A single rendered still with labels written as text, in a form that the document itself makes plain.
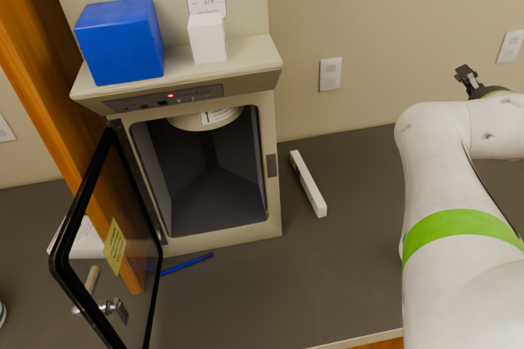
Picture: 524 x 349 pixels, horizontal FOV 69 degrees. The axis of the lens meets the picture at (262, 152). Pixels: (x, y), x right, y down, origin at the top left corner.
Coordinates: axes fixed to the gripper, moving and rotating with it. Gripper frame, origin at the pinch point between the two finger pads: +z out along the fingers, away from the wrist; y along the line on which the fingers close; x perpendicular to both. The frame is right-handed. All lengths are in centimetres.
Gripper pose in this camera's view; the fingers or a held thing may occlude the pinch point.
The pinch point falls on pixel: (469, 90)
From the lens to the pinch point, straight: 108.0
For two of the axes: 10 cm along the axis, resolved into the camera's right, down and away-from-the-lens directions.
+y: 5.0, 8.5, 1.4
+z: 2.8, -3.2, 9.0
